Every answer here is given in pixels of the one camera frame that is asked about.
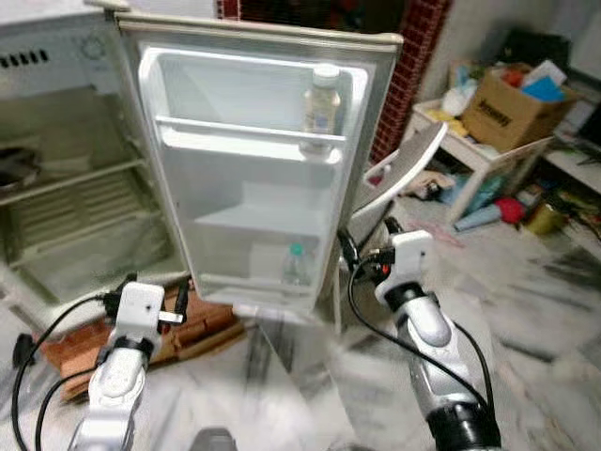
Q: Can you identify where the small white table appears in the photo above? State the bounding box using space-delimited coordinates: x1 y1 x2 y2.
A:
411 98 557 226

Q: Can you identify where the blue cylinder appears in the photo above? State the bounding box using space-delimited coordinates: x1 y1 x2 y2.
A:
455 205 503 233

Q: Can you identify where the brown printed cardboard box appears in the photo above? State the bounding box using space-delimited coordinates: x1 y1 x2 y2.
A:
473 69 577 154

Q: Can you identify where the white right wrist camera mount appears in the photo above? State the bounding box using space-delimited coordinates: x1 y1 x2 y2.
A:
375 229 436 307

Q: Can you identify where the grey robot foot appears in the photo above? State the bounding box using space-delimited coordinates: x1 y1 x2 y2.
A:
191 427 239 451

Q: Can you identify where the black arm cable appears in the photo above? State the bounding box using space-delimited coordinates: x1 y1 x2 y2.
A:
8 293 116 451
345 254 499 422

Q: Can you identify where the clear bottle white cap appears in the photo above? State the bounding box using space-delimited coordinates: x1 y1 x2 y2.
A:
302 64 344 138

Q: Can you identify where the red round object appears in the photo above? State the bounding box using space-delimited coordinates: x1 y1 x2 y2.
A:
496 196 525 225

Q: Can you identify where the red brick pillar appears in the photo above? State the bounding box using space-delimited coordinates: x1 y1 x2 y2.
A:
370 0 454 163

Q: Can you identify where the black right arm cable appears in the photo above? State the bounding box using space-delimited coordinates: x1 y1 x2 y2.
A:
345 254 499 422

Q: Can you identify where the grey small fridge body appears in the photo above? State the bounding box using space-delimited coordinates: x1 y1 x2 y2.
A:
0 0 193 330

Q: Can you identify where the yellow pot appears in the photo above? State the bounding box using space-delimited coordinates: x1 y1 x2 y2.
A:
526 203 566 236

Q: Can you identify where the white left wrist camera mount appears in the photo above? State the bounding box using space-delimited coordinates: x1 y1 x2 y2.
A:
111 281 166 345

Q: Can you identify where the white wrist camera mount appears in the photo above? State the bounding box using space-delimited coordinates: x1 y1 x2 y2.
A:
375 229 436 307
111 281 166 345

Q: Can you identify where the grey fridge door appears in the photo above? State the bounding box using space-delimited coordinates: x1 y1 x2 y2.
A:
115 12 405 319

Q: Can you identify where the white wire fridge shelf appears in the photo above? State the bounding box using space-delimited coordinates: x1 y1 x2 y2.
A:
0 160 156 250

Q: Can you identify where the black bag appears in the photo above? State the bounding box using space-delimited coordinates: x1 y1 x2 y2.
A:
496 28 572 74

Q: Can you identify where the clear bottle green cap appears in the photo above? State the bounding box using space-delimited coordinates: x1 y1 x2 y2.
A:
282 242 313 288

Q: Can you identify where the red brick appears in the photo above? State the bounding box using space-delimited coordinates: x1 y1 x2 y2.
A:
174 296 247 363
39 324 118 400

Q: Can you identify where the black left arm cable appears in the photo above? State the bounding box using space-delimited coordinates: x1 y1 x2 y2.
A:
8 293 116 451

